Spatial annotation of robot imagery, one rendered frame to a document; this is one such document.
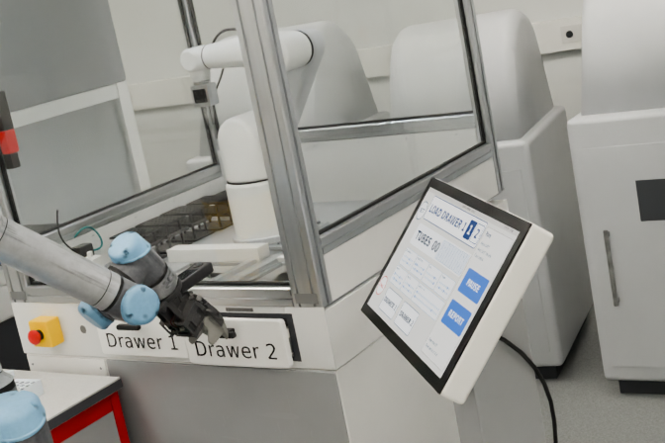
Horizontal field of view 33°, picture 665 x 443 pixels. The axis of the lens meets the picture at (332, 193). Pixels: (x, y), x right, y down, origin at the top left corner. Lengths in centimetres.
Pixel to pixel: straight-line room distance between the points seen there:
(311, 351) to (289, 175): 40
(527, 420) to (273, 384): 71
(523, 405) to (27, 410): 88
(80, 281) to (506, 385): 79
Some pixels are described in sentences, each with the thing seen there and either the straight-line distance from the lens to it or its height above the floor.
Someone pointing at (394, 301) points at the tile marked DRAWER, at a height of 101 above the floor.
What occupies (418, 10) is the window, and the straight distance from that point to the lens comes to 286.
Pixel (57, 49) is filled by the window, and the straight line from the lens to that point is 273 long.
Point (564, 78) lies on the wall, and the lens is 546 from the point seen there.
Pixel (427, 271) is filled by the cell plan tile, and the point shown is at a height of 108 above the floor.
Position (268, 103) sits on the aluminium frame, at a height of 140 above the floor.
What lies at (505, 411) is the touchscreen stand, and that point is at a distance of 206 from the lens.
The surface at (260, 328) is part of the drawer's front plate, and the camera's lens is 246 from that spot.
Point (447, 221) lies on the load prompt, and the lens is 208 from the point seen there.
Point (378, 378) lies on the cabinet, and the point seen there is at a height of 71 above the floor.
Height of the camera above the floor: 165
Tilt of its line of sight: 12 degrees down
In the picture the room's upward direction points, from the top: 11 degrees counter-clockwise
